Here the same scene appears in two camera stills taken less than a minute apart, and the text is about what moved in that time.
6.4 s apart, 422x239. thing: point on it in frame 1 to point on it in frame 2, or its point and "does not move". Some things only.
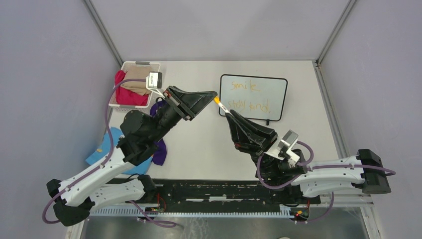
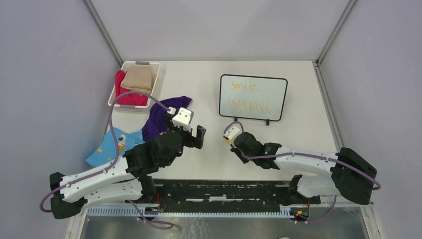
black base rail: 218,194 does not move
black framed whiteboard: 261,98 does not move
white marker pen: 217,100 to 227,139
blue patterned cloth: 104,149 does not move
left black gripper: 191,103 to 193,141
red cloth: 125,96 does not move
